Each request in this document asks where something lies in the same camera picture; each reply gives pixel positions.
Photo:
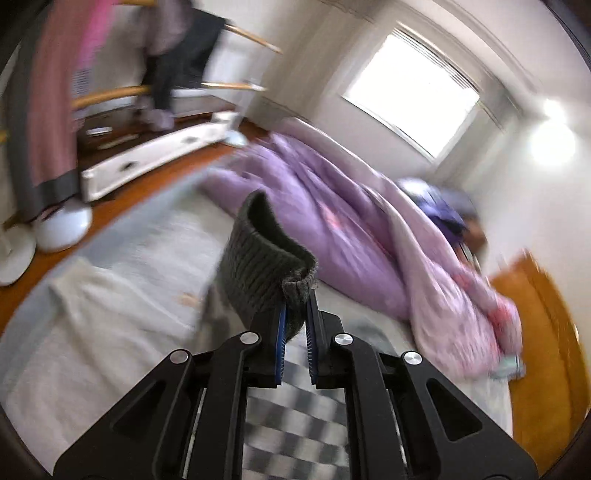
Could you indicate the white patterned bed sheet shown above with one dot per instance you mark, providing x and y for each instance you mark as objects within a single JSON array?
[{"x": 176, "y": 232}]

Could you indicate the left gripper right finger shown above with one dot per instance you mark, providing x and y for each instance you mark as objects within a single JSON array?
[{"x": 405, "y": 419}]

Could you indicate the white jacket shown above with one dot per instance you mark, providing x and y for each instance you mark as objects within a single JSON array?
[{"x": 89, "y": 337}]

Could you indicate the dark hooded jacket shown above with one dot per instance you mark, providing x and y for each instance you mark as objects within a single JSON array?
[{"x": 176, "y": 41}]

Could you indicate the wooden headboard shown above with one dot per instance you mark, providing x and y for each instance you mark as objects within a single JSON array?
[{"x": 551, "y": 402}]

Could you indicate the light blue striped pillow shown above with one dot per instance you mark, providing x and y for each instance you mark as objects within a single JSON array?
[{"x": 510, "y": 367}]

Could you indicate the wooden clothes rack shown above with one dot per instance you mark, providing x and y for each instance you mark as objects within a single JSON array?
[{"x": 231, "y": 85}]

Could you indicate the purple pink duvet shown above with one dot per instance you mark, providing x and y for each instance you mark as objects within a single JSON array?
[{"x": 376, "y": 246}]

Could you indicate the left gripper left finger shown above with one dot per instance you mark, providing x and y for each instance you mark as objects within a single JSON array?
[{"x": 185, "y": 418}]

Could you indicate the pink grey towel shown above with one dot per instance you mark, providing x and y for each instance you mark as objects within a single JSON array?
[{"x": 54, "y": 43}]

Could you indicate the window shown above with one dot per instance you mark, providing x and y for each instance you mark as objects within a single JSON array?
[{"x": 409, "y": 87}]

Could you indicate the white round lamp base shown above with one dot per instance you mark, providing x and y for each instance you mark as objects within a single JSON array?
[{"x": 63, "y": 227}]

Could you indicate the white tv cabinet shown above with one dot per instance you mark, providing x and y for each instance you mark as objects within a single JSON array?
[{"x": 112, "y": 173}]

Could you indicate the grey white checkered sweater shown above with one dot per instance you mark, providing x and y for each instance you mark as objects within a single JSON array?
[{"x": 294, "y": 431}]

